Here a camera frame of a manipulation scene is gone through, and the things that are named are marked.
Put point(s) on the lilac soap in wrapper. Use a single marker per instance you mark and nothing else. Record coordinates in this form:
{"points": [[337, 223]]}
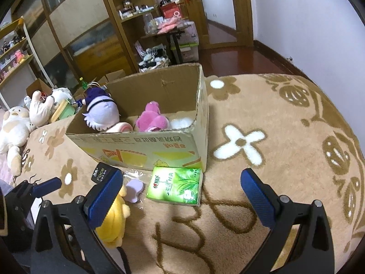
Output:
{"points": [[134, 188]]}

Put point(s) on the beige floral blanket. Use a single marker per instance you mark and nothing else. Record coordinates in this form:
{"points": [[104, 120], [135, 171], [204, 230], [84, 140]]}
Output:
{"points": [[283, 127]]}

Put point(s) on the pink plush bear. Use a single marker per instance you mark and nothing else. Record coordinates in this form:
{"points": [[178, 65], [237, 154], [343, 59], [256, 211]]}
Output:
{"points": [[151, 119]]}

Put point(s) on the cardboard box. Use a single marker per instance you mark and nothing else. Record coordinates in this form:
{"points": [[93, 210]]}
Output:
{"points": [[180, 92]]}

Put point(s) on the wooden door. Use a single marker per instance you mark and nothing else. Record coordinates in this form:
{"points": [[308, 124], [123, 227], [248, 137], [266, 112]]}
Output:
{"points": [[195, 12]]}

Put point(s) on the purple haired plush doll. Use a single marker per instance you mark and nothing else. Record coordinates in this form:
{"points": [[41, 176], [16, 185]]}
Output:
{"points": [[101, 110]]}

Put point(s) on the small black side table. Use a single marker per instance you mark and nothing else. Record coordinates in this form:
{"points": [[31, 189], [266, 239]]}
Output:
{"points": [[168, 39]]}

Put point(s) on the white bunny plush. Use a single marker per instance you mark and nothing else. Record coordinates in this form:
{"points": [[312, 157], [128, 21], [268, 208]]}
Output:
{"points": [[40, 111]]}

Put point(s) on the white duck plush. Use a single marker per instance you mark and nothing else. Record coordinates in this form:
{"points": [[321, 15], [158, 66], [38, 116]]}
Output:
{"points": [[15, 132]]}

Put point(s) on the white storage bin green lid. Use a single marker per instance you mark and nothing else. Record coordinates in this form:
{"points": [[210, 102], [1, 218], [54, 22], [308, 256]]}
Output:
{"points": [[185, 42]]}

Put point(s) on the green glass bottle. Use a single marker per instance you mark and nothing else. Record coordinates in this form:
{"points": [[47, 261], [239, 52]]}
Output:
{"points": [[84, 84]]}

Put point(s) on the green tissue pack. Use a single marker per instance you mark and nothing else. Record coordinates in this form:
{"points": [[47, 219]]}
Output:
{"points": [[180, 186]]}

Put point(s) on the white wooden toy shelf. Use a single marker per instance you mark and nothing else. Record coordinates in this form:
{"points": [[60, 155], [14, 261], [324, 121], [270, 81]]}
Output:
{"points": [[17, 54]]}

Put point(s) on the white fluffy plush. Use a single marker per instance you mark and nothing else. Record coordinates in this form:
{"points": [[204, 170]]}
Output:
{"points": [[181, 123]]}

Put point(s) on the red box white logo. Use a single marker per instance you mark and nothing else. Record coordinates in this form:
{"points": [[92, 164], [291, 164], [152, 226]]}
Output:
{"points": [[171, 10]]}

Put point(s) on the pink swirl roll plush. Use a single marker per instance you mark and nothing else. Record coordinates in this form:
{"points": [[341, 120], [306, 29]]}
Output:
{"points": [[120, 127]]}

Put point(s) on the wooden wardrobe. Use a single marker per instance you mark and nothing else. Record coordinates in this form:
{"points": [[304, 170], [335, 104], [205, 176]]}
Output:
{"points": [[76, 40]]}

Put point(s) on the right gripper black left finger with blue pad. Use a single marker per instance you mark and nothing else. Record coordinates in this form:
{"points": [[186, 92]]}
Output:
{"points": [[64, 238]]}

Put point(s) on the black face product box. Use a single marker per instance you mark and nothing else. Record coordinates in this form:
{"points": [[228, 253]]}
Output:
{"points": [[101, 171]]}

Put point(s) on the green yellow plush bag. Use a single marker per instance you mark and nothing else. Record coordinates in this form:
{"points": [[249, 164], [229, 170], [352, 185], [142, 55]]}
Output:
{"points": [[64, 110]]}

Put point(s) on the wicker basket with items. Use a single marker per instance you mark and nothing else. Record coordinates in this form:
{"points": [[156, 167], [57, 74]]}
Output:
{"points": [[150, 63]]}

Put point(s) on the yellow plush toy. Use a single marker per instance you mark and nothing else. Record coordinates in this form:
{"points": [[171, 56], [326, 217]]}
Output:
{"points": [[111, 232]]}

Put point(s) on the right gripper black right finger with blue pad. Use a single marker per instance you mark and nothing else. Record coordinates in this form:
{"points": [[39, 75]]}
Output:
{"points": [[313, 248]]}

